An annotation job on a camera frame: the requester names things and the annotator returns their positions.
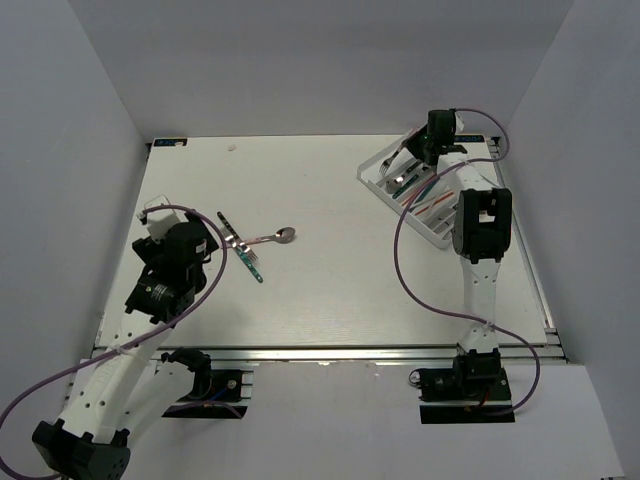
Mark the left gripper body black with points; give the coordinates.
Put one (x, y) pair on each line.
(150, 251)

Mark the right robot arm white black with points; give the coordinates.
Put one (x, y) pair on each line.
(481, 235)

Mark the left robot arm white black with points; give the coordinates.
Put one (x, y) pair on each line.
(92, 438)

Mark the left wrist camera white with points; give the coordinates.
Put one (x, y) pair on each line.
(159, 222)

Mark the pink handled spoon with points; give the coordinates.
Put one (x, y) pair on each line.
(282, 236)

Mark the teal handled spoon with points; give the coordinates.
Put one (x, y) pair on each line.
(408, 184)

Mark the white cutlery tray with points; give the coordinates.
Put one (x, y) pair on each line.
(436, 224)

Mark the black handled fork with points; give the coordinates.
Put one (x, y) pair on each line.
(232, 237)

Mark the pink handled fork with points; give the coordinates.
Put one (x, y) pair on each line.
(401, 152)

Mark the teal handled fork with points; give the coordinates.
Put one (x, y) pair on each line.
(248, 257)

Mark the black handled spoon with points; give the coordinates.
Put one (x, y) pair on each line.
(415, 168)

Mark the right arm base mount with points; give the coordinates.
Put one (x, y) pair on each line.
(473, 390)

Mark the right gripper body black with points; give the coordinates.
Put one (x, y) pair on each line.
(426, 141)

